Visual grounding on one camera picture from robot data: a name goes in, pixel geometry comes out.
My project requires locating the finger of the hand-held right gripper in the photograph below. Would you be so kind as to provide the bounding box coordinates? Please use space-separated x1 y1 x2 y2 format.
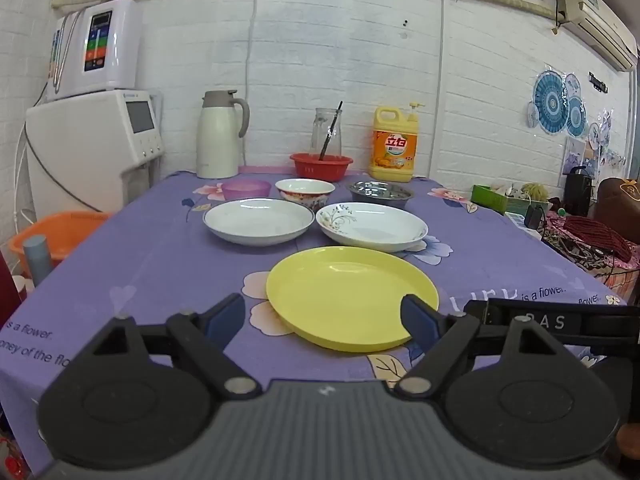
463 300 491 330

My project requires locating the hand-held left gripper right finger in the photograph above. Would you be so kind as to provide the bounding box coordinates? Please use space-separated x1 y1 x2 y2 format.
394 293 568 397

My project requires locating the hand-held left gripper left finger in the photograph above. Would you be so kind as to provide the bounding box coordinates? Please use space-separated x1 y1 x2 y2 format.
75 293 262 401

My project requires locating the yellow plastic plate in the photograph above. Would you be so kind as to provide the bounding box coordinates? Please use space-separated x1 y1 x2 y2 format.
265 246 440 353

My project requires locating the plain white plate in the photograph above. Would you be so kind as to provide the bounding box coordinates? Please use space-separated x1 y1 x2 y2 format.
203 198 315 247

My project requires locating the white floral plate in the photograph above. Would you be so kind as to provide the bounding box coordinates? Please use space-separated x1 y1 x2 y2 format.
315 202 429 254

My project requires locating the stainless steel bowl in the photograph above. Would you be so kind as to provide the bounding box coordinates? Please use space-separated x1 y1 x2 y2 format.
348 181 415 211

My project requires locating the white bowl red pattern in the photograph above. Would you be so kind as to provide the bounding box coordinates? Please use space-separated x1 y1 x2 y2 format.
274 178 336 213

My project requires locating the purple floral tablecloth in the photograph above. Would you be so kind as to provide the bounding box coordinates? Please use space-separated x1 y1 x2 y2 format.
0 169 629 463

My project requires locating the dark red knitted cloth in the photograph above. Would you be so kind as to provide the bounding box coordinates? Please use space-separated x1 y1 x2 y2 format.
549 214 634 264

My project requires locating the green cardboard box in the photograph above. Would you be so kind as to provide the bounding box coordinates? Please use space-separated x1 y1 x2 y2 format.
471 184 527 216

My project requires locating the black power adapter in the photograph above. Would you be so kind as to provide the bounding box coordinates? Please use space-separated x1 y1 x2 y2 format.
524 203 549 229

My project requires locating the brown bag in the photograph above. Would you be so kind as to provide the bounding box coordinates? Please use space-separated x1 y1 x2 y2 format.
597 176 640 232

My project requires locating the purple plastic bowl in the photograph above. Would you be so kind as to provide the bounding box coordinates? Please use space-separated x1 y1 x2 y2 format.
221 179 272 202

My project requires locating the black speaker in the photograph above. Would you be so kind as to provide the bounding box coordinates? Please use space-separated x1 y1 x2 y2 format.
563 165 596 218

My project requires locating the yellow detergent bottle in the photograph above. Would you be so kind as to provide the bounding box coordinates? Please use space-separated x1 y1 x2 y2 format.
368 102 426 183

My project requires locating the red plastic basket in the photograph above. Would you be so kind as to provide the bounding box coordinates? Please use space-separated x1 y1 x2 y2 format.
290 153 354 183

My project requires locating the white thermos jug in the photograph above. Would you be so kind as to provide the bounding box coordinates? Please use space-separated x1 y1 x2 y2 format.
195 90 250 180

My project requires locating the orange plastic basin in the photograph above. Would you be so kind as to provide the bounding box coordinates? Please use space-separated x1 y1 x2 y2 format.
8 211 114 269

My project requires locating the grey blue cup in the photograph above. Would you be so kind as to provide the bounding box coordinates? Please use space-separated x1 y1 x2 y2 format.
22 234 54 287

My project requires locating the clear glass jar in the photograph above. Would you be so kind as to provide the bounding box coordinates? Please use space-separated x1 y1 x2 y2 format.
310 107 343 160

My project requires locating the white water dispenser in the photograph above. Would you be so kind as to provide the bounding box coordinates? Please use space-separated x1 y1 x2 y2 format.
25 89 166 222

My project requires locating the white water purifier unit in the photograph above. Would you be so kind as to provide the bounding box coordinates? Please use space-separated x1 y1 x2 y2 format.
45 0 144 101

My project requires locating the white air conditioner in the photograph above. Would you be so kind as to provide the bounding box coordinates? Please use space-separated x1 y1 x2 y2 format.
554 0 639 73

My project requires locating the pale wall picture card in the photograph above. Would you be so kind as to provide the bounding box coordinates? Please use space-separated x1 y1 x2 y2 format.
563 135 587 177

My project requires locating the blue fan wall decoration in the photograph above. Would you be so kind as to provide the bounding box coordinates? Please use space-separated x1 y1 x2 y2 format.
526 67 589 139

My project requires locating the white wall cable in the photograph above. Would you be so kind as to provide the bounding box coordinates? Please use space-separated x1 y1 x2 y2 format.
433 0 448 179
243 0 259 94

